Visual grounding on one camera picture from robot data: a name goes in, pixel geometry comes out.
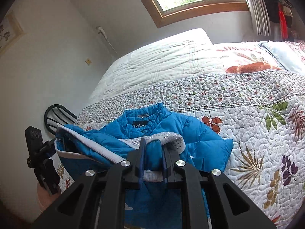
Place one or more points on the floral quilted bedspread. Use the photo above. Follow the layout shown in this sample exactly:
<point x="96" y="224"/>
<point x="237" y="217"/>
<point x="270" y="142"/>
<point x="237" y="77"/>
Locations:
<point x="252" y="93"/>

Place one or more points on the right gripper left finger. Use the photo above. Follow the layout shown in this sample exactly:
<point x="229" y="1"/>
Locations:
<point x="95" y="200"/>

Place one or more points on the yellow wall socket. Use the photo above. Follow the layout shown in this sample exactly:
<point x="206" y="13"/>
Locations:
<point x="88" y="61"/>

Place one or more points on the white wall mounted handset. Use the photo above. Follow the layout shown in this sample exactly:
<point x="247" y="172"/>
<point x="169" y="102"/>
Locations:
<point x="102" y="32"/>

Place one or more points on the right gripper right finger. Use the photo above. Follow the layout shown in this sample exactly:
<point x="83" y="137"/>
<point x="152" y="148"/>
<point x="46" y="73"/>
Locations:
<point x="210" y="199"/>

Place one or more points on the blue puffer jacket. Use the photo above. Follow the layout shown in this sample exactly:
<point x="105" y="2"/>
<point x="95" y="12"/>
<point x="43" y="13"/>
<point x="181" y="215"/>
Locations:
<point x="153" y="205"/>

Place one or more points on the white pleated curtain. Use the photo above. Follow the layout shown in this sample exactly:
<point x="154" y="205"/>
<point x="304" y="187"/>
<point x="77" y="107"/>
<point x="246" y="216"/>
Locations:
<point x="260" y="17"/>

